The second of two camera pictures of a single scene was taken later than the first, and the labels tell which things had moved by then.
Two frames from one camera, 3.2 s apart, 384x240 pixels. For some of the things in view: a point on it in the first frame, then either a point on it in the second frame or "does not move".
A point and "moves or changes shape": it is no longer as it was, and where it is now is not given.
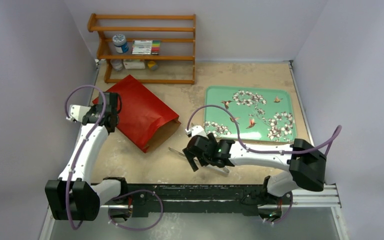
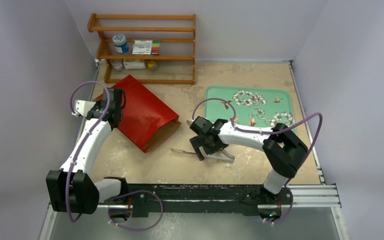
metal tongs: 220,169 moves or changes shape
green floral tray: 264,113 does not move
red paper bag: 144,119 does not move
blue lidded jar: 121,45 does not move
